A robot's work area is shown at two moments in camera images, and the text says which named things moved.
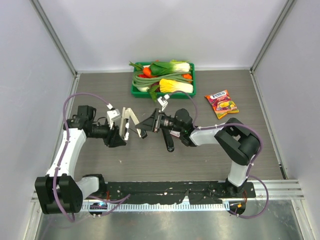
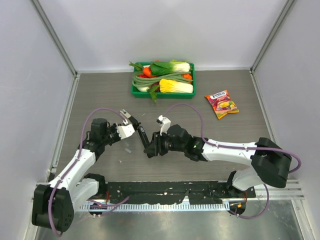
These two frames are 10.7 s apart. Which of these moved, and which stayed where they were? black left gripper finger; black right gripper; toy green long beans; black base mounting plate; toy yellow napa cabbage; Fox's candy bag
Moved: black left gripper finger; black right gripper
Stayed: toy green long beans; toy yellow napa cabbage; black base mounting plate; Fox's candy bag
